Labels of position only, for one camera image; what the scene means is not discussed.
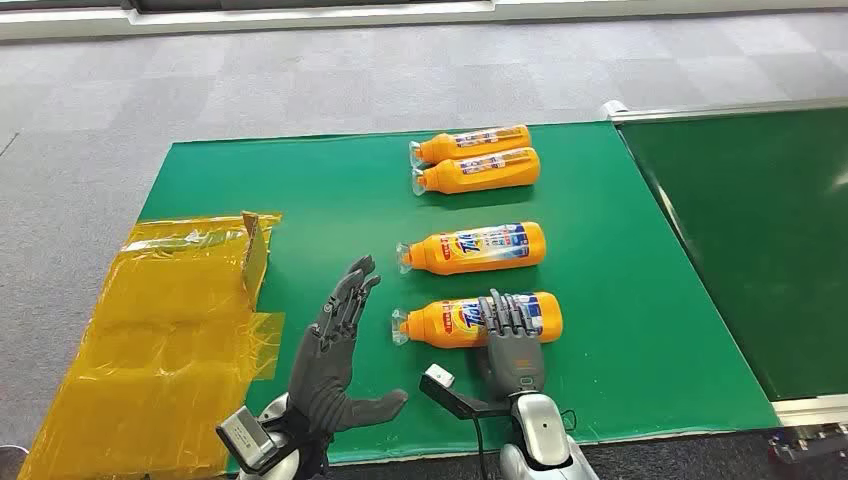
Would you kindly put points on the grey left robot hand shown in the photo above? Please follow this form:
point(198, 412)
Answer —
point(324, 371)

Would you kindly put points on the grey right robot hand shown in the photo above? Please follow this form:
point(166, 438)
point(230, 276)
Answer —
point(509, 361)

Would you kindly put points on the orange detergent bottle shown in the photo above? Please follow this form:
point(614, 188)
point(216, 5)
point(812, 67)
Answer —
point(474, 248)
point(477, 171)
point(474, 142)
point(437, 323)

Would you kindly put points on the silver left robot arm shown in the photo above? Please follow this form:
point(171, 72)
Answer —
point(281, 457)

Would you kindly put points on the yellow film wrapped cardboard box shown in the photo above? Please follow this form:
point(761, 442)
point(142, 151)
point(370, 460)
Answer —
point(159, 344)

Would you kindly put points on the dark green framed conveyor table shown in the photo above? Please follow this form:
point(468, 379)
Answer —
point(762, 252)

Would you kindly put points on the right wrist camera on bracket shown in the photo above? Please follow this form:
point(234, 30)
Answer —
point(457, 396)

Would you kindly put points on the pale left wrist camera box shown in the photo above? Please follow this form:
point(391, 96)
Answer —
point(246, 438)

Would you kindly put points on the dark metal frame piece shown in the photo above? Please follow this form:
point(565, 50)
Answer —
point(808, 445)

